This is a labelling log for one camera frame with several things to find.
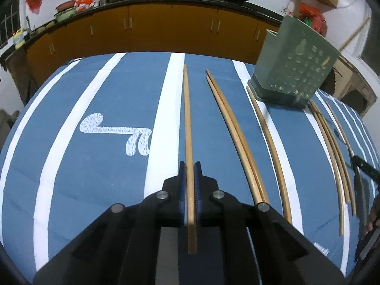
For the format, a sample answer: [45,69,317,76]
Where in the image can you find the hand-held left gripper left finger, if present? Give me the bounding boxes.
[33,160,188,285]

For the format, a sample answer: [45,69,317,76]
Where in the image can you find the orange kitchen base cabinet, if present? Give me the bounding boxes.
[25,0,281,87]

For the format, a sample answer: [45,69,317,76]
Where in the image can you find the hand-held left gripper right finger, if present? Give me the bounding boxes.
[193,161,348,285]

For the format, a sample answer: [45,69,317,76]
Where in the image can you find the green bowl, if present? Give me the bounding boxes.
[55,7,78,22]

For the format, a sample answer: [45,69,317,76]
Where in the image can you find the orange white snack bag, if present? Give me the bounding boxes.
[75,0,100,10]

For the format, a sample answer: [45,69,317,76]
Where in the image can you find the wooden chopsticks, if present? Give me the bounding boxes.
[309,101,345,237]

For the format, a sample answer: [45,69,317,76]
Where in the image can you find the black kitchen countertop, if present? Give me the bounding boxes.
[23,0,283,52]

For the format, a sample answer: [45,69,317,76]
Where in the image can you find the blue white striped tablecloth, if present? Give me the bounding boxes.
[0,52,380,282]

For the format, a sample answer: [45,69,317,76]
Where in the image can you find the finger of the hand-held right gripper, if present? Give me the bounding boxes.
[350,156,380,185]

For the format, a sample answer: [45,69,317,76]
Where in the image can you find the green perforated utensil holder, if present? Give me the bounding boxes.
[248,16,342,109]

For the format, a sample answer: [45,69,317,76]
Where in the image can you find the window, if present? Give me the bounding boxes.
[0,2,22,46]

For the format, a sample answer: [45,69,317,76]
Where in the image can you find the wooden broom stick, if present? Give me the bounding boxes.
[338,14,372,52]

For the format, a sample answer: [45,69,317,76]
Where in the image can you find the yellow detergent bottle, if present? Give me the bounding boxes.
[13,29,26,50]

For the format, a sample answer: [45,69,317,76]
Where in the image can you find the person's right hand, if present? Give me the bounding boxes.
[367,205,380,234]

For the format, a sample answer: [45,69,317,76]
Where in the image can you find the pink bowl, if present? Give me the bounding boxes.
[55,0,78,12]

